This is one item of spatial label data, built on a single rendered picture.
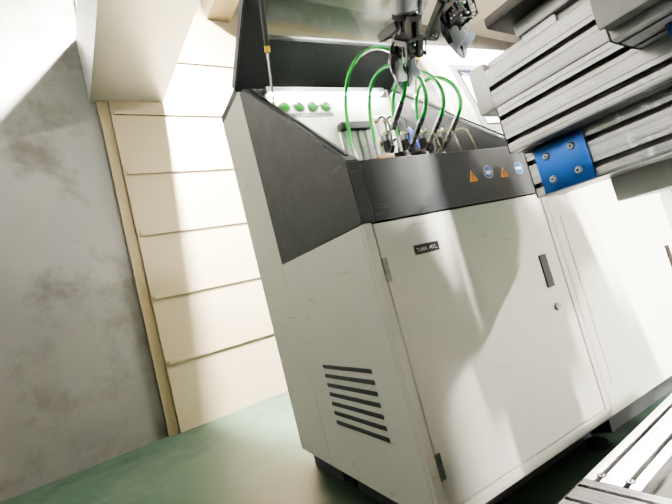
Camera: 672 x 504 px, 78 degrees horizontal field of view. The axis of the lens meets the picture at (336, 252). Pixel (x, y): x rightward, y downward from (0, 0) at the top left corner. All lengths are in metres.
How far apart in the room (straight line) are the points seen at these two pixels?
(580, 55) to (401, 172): 0.50
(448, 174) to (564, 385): 0.69
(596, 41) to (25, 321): 3.01
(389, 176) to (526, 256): 0.51
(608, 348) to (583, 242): 0.34
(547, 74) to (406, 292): 0.54
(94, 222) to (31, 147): 0.60
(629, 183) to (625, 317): 0.87
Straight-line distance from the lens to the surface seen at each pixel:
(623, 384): 1.66
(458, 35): 1.40
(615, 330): 1.65
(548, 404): 1.37
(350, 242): 1.07
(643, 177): 0.90
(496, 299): 1.24
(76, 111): 3.54
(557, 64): 0.82
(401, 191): 1.10
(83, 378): 3.12
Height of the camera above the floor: 0.65
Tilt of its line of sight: 5 degrees up
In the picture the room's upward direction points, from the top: 15 degrees counter-clockwise
